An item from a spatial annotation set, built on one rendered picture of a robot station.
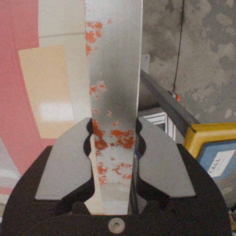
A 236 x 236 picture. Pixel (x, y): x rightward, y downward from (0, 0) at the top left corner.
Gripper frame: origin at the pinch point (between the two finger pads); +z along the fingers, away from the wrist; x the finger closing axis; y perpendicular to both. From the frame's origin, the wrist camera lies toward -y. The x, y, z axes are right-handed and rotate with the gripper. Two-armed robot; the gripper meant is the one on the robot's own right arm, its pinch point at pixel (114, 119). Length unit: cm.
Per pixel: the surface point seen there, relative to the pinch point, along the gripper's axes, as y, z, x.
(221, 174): 15.1, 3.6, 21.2
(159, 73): 16, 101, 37
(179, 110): 9.9, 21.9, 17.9
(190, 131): 6.2, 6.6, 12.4
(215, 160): 10.5, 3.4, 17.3
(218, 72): 11, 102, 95
